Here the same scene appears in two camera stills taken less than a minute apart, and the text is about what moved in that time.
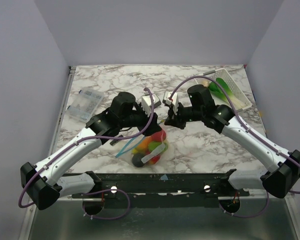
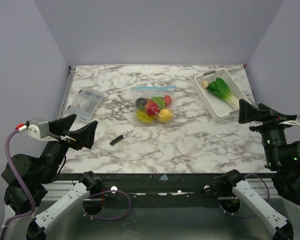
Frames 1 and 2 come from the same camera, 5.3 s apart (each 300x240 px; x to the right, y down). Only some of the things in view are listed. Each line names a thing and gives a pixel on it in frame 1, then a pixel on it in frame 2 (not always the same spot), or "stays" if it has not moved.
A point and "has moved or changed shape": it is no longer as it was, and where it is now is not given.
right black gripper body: x=176 y=119 → x=269 y=123
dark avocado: x=136 y=160 → x=140 y=101
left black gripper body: x=138 y=119 → x=59 y=138
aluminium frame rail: x=63 y=110 stays
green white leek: x=216 y=89 stays
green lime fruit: x=152 y=145 → x=160 y=101
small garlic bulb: x=205 y=83 stays
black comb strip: x=113 y=142 stays
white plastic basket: x=222 y=73 stays
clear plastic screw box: x=84 y=104 stays
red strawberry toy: x=158 y=136 has moved or changed shape
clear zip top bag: x=145 y=151 → x=153 y=105
